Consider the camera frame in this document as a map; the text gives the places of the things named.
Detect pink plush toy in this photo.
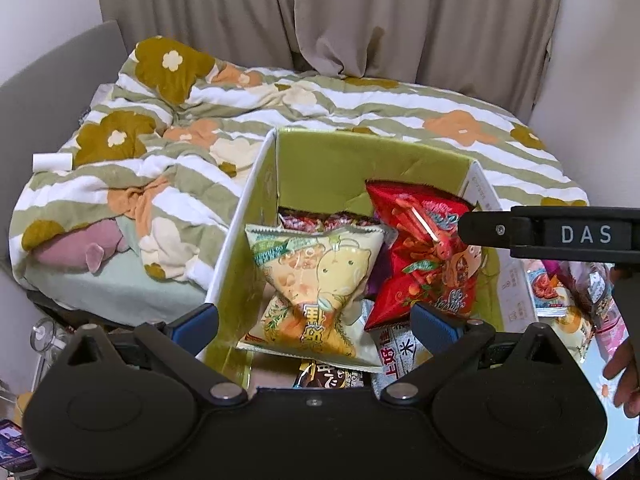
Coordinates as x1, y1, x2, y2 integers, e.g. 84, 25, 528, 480
34, 219, 132, 273

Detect clear plastic jar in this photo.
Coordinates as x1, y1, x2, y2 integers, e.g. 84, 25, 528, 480
29, 317, 76, 361

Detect white red-band snack packet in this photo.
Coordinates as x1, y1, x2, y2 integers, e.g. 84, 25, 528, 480
372, 322, 435, 392

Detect beige curtain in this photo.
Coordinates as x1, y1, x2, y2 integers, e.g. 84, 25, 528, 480
95, 0, 568, 126

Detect colourful printed booklet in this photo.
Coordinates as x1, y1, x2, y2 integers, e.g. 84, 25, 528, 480
0, 419, 38, 471

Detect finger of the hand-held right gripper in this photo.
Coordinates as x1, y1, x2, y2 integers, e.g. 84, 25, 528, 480
459, 210, 521, 250

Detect purple snack packet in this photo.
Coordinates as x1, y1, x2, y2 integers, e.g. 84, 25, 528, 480
364, 240, 398, 301

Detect person's right hand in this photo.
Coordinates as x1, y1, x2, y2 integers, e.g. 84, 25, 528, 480
602, 329, 640, 418

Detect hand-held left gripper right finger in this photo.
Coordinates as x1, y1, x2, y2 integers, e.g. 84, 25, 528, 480
380, 301, 576, 406

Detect floral striped duvet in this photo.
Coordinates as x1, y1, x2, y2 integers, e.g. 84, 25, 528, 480
10, 35, 591, 301

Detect yellow-green cardboard box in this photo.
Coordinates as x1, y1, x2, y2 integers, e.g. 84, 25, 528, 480
195, 127, 538, 392

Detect grey upholstered headboard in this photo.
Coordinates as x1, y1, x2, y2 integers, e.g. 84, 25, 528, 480
0, 20, 136, 311

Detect pile of assorted snack bags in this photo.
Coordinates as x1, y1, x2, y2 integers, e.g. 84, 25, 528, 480
525, 260, 631, 363

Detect pale green bed sheet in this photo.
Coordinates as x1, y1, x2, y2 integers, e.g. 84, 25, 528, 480
25, 220, 208, 321

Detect red snack packet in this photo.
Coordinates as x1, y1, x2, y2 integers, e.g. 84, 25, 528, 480
364, 179, 488, 332

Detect brown snack packet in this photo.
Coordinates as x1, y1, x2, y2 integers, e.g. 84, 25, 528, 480
292, 360, 368, 390

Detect dark patterned snack packet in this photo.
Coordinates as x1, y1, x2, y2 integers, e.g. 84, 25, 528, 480
277, 206, 383, 235

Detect white paper roll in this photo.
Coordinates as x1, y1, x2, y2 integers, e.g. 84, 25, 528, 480
32, 154, 72, 172

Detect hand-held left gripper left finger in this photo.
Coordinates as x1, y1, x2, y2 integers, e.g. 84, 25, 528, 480
60, 302, 248, 406

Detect cream bear-print snack packet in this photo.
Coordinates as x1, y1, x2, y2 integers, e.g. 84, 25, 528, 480
237, 224, 387, 374

